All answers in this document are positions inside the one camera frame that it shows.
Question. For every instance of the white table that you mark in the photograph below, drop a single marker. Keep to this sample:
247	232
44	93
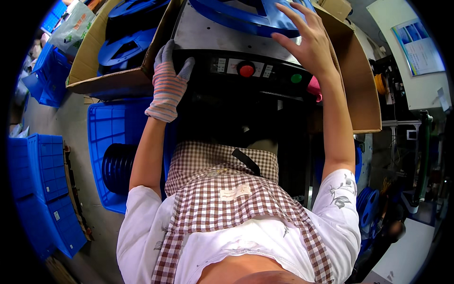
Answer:
404	255

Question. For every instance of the green machine button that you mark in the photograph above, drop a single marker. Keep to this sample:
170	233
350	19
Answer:
296	78

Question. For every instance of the wall poster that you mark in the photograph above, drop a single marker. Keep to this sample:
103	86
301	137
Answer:
418	46

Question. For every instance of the printed plastic bag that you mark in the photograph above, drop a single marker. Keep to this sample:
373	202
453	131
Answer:
72	30

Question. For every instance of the tall open cardboard box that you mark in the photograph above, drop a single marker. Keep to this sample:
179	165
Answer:
358	78

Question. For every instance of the heap of blue crates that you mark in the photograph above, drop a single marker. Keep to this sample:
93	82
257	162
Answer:
51	78

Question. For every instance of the wooden pallet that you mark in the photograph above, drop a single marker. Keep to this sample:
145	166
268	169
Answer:
76	198

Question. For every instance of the person's left hand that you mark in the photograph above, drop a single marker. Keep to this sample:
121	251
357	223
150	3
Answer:
166	88

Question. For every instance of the metal machine with black panel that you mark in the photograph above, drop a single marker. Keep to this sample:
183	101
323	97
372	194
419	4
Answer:
227	39

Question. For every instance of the large blue plastic reel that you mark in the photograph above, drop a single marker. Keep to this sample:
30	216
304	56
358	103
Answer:
248	16

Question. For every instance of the person's right hand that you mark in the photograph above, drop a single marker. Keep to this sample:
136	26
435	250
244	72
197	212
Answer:
314	49

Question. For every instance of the green pipe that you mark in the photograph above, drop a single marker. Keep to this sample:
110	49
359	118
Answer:
424	152

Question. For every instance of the stack of black reels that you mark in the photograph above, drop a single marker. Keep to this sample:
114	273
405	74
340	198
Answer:
119	168

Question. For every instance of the blue plastic crate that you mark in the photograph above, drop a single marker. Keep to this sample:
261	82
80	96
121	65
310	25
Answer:
106	124

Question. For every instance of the stack of blue reels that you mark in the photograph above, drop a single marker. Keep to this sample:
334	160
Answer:
368	207

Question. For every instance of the cardboard box of blue reels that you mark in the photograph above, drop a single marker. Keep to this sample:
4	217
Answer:
120	46

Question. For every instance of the pink cloth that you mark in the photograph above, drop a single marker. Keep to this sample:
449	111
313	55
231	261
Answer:
314	88

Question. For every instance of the small cardboard box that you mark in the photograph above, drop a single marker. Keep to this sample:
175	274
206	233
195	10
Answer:
335	7

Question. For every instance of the person's body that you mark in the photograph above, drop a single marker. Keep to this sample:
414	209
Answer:
234	220

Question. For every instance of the stack of blue crates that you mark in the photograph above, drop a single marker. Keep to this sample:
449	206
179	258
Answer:
46	191

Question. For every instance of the red machine button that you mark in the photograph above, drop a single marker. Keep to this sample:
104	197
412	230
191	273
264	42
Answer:
246	69

